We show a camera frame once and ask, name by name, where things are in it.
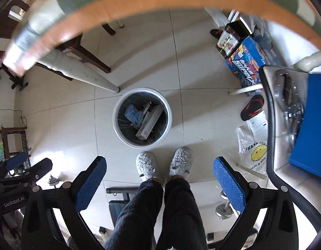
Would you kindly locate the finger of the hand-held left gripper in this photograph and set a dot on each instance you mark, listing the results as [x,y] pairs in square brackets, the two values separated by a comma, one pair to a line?
[17,160]
[38,170]

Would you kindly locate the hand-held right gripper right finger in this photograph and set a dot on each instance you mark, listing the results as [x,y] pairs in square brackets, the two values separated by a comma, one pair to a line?
[228,185]

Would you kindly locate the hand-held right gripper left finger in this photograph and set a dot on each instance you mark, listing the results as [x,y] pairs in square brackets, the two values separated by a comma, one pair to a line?
[90,185]

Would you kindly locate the white round trash bin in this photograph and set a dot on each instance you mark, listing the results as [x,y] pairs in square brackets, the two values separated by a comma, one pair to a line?
[116,126]

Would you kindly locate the brown wooden side table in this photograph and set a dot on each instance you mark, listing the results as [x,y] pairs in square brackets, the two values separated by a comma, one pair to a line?
[5,140]

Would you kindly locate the white smiley plastic bag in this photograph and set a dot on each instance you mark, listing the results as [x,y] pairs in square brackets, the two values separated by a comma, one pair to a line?
[254,153]

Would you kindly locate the person's right grey slipper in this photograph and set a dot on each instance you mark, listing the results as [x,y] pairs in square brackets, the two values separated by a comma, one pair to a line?
[180,161]

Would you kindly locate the person's grey slipper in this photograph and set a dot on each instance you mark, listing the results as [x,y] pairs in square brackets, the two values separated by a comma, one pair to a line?
[180,161]
[146,164]

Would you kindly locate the person's right leg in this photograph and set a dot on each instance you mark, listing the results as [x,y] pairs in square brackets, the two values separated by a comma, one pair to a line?
[178,213]

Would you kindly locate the white chair with black trim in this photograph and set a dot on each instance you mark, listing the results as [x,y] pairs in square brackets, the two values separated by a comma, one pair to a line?
[282,161]

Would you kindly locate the person's left grey slipper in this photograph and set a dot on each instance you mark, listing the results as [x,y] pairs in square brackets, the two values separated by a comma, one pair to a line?
[146,164]

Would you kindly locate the white paper sheet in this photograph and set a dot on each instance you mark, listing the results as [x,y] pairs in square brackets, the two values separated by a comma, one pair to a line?
[258,125]

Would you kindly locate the black red flip-flop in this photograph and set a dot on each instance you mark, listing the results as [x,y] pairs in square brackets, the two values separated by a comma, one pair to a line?
[251,108]

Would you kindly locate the black pedal exerciser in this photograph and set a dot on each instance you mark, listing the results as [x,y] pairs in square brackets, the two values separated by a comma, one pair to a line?
[12,79]

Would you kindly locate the blue crumpled packet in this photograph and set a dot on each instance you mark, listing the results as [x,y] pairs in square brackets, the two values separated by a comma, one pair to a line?
[133,114]

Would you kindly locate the long white carton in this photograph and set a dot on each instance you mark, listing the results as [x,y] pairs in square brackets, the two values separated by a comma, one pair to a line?
[148,122]

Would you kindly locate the black bin liner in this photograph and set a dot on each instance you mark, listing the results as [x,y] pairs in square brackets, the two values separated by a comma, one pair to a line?
[160,127]

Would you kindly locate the small white carton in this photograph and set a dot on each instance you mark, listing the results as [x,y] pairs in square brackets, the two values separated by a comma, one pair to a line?
[147,106]

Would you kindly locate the blue cushion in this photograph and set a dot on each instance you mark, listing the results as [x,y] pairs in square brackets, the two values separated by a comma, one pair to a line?
[311,125]

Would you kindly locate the large chrome weight plate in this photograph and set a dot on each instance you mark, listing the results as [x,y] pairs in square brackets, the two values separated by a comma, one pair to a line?
[280,91]

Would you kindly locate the white table leg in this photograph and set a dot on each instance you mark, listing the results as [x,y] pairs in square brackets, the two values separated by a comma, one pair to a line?
[312,60]
[79,70]

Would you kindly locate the dark brown wooden chair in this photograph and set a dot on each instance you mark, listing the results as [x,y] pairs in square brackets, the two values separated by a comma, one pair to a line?
[92,62]

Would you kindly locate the blue printed carton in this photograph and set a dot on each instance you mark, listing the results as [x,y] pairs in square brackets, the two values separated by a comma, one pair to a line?
[246,62]

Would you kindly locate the black printed box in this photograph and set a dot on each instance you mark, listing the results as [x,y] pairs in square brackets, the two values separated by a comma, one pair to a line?
[229,40]

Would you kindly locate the red black sandal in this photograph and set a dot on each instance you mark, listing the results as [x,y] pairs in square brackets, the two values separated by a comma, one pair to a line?
[215,33]

